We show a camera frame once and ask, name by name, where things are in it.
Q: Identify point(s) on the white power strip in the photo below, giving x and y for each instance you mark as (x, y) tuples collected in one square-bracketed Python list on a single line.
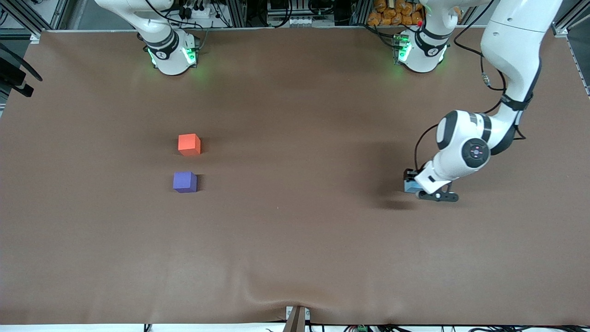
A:
[(198, 11)]

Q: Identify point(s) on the brown post with bracket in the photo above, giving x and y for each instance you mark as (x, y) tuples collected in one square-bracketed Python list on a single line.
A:
[(295, 323)]

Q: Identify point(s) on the orange packaged goods pile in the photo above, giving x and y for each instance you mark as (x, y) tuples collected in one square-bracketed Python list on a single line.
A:
[(392, 14)]

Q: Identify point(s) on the white terminal strip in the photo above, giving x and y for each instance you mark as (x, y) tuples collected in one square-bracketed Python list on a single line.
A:
[(303, 21)]

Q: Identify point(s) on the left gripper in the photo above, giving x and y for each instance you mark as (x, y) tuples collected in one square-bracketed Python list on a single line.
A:
[(408, 175)]

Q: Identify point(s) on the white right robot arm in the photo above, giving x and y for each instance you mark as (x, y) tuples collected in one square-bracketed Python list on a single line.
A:
[(170, 60)]

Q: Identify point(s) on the brown table cloth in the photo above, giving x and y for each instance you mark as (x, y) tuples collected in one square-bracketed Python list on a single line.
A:
[(295, 230)]

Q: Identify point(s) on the orange foam block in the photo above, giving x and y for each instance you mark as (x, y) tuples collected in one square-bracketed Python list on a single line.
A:
[(189, 144)]

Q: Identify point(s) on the light blue foam block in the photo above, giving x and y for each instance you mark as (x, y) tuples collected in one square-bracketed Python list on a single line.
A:
[(411, 186)]

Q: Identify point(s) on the aluminium frame profile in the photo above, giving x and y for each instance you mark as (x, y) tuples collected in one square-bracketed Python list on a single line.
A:
[(564, 25), (27, 18)]

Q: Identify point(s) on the green plug connector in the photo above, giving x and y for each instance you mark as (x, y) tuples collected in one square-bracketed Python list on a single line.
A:
[(362, 329)]

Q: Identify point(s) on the purple foam block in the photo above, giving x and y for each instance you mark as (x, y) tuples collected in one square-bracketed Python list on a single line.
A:
[(184, 182)]

